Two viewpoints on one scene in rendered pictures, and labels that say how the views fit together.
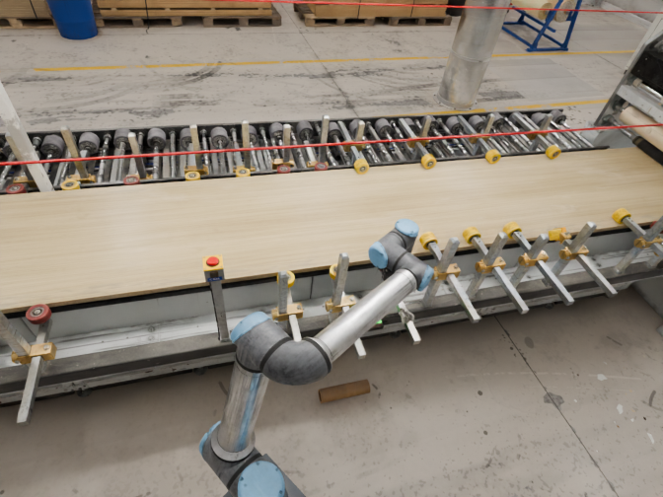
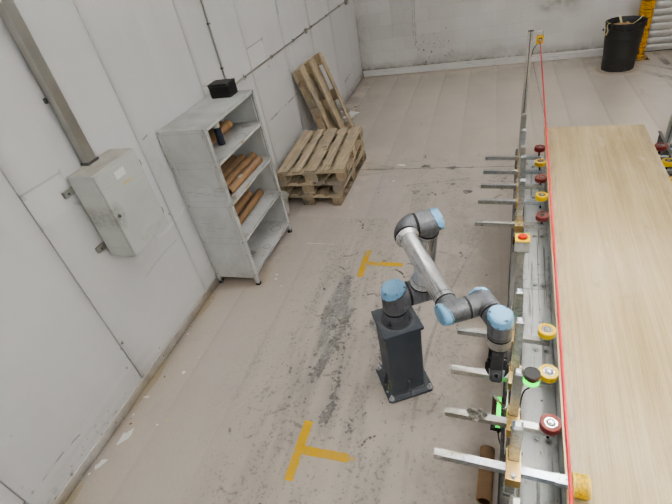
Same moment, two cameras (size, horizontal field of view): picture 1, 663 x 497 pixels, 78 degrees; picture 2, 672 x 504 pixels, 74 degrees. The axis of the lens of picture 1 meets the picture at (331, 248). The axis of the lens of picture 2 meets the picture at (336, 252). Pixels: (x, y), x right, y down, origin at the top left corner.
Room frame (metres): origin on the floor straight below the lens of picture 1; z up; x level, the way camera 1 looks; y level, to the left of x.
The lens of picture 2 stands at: (1.56, -1.42, 2.61)
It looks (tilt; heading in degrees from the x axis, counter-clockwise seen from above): 36 degrees down; 137
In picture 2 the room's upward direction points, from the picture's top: 12 degrees counter-clockwise
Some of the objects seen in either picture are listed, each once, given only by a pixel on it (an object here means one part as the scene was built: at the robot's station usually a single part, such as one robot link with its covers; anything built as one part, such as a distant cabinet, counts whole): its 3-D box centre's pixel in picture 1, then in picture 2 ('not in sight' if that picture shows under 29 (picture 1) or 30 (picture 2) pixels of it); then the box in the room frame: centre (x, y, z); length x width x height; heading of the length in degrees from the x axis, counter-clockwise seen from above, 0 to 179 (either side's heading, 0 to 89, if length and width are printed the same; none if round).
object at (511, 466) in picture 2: (444, 272); (513, 465); (1.32, -0.54, 0.95); 0.13 x 0.06 x 0.05; 111
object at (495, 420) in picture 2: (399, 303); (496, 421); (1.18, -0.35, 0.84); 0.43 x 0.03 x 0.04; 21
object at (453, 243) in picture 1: (439, 274); (513, 460); (1.31, -0.52, 0.94); 0.03 x 0.03 x 0.48; 21
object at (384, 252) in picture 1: (388, 251); (482, 304); (1.03, -0.20, 1.33); 0.12 x 0.12 x 0.09; 53
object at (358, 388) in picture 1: (344, 390); (485, 473); (1.09, -0.20, 0.04); 0.30 x 0.08 x 0.08; 111
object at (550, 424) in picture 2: not in sight; (549, 429); (1.36, -0.28, 0.85); 0.08 x 0.08 x 0.11
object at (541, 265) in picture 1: (539, 262); not in sight; (1.47, -1.04, 0.95); 0.50 x 0.04 x 0.04; 21
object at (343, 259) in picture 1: (337, 291); (515, 356); (1.13, -0.06, 0.93); 0.03 x 0.03 x 0.48; 21
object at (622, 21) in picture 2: not in sight; (621, 43); (-0.05, 7.01, 0.36); 0.59 x 0.58 x 0.73; 114
